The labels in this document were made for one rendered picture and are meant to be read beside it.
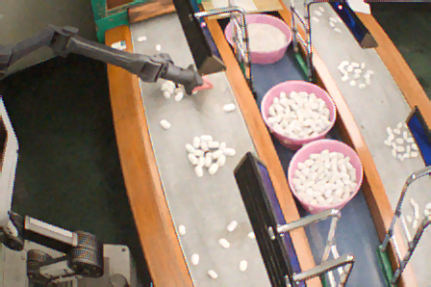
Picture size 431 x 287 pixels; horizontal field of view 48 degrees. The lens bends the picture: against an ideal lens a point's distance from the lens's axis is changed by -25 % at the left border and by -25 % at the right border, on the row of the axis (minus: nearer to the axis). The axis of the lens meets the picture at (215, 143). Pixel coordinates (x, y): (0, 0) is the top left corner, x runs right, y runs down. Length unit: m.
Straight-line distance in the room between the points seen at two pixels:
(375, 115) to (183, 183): 0.73
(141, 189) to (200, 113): 0.36
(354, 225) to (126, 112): 0.89
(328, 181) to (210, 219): 0.39
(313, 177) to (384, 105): 0.46
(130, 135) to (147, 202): 0.28
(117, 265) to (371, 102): 1.11
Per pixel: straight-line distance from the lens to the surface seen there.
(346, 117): 2.03
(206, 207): 1.84
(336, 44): 2.36
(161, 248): 1.74
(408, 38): 3.78
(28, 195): 3.03
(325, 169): 1.91
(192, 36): 1.84
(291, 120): 2.05
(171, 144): 2.00
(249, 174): 1.45
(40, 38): 1.90
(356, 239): 1.84
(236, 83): 2.12
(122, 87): 2.19
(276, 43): 2.34
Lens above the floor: 2.25
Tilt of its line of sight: 50 degrees down
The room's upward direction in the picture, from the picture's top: 8 degrees counter-clockwise
